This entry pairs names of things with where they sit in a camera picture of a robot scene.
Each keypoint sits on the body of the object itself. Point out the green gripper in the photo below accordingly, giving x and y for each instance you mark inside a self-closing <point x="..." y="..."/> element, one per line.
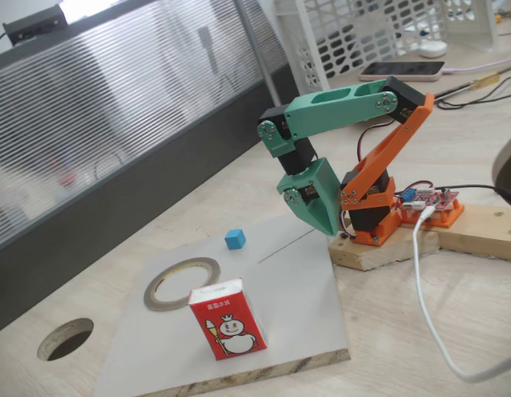
<point x="317" y="194"/>

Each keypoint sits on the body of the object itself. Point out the blue cube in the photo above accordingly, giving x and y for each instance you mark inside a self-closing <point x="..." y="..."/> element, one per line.
<point x="235" y="240"/>

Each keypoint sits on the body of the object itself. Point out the red snowman box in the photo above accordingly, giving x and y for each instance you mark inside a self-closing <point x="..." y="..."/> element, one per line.
<point x="226" y="326"/>

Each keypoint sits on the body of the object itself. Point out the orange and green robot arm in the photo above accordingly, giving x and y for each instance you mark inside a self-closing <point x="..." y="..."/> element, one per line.
<point x="342" y="103"/>

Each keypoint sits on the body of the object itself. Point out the black depth camera sensor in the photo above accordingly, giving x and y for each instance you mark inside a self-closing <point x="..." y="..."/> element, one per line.
<point x="32" y="25"/>

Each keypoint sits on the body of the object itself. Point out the wooden base block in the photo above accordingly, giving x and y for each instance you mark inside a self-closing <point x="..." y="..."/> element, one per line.
<point x="383" y="252"/>

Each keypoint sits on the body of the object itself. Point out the grey board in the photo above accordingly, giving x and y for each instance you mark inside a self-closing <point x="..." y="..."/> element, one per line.
<point x="280" y="297"/>

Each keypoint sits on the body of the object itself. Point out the red circuit board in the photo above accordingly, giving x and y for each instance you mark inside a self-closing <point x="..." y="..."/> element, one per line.
<point x="429" y="198"/>

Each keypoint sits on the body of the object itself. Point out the orange circuit board holder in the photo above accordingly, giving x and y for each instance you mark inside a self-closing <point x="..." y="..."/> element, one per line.
<point x="450" y="217"/>

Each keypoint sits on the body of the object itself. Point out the pink smartphone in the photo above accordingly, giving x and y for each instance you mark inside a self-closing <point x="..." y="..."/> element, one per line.
<point x="404" y="71"/>

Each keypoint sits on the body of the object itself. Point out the thick wooden beam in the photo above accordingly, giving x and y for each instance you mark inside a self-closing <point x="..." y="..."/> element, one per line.
<point x="487" y="231"/>

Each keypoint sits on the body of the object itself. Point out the brown cardboard sheet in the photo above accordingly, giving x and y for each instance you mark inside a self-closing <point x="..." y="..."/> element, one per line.
<point x="454" y="87"/>

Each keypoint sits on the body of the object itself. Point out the grey rounded object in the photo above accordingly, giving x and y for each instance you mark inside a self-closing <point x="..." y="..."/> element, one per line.
<point x="509" y="165"/>

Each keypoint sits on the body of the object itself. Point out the white earbud case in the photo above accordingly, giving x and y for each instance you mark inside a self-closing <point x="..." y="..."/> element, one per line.
<point x="432" y="50"/>

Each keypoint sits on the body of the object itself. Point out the grey ribbed desk partition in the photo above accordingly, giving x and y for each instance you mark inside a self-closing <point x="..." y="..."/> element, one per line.
<point x="115" y="124"/>

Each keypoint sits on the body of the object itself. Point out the white perforated plastic basket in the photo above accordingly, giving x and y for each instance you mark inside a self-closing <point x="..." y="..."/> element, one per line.
<point x="489" y="33"/>

